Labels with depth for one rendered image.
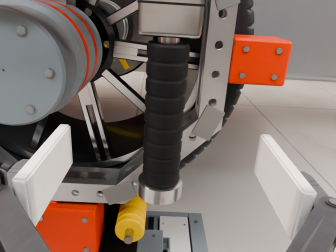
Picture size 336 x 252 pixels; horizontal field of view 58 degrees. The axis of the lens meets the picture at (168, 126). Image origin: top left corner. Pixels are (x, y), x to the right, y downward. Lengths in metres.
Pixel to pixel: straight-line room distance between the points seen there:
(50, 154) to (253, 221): 1.42
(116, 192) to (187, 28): 0.38
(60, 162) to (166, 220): 1.16
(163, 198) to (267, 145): 0.12
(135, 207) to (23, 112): 0.35
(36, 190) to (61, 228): 0.46
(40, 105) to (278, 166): 0.26
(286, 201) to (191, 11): 0.15
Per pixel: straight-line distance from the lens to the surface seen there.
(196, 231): 1.31
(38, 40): 0.34
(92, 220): 0.60
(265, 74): 0.50
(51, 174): 0.19
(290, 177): 0.17
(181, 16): 0.24
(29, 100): 0.36
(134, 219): 0.61
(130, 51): 0.58
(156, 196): 0.29
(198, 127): 0.50
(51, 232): 0.64
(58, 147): 0.19
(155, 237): 1.04
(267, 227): 1.54
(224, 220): 1.52
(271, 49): 0.49
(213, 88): 0.49
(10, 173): 0.18
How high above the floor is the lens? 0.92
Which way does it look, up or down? 22 degrees down
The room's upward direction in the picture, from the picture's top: 4 degrees clockwise
